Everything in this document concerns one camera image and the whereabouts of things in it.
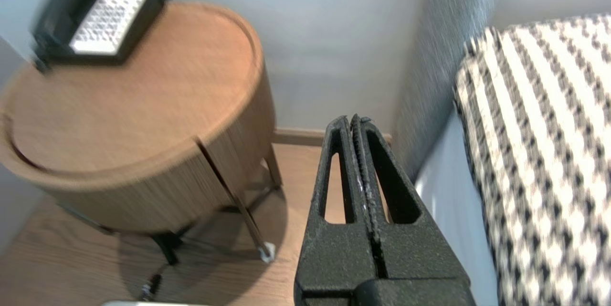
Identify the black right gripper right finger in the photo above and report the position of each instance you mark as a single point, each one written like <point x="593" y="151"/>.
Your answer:
<point x="415" y="258"/>

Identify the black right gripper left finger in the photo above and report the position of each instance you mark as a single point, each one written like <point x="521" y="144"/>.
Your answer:
<point x="334" y="258"/>

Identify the curved-front wooden table drawer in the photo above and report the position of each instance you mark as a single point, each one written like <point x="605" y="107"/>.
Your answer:
<point x="143" y="201"/>

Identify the white and black robot base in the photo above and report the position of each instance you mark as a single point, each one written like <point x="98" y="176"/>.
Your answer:
<point x="152" y="303"/>

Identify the white bed sheet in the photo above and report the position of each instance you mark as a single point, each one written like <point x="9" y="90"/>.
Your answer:
<point x="453" y="225"/>

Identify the white table leg pad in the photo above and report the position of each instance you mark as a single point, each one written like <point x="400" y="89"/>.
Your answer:
<point x="266" y="251"/>

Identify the round wooden side table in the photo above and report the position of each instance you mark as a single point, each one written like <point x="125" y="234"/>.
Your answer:
<point x="143" y="96"/>
<point x="248" y="220"/>

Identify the black white houndstooth pillow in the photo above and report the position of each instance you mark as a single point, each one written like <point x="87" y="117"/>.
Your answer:
<point x="539" y="153"/>

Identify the grey fabric bed headboard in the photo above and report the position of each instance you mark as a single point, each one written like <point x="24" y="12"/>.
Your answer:
<point x="444" y="58"/>

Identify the black and white telephone base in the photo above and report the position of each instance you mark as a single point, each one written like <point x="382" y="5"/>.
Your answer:
<point x="110" y="15"/>

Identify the black telephone handset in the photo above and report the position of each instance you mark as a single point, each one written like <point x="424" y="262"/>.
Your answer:
<point x="62" y="5"/>

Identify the brown wall baseboard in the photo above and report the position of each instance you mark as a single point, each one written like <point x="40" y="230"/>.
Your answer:
<point x="296" y="136"/>

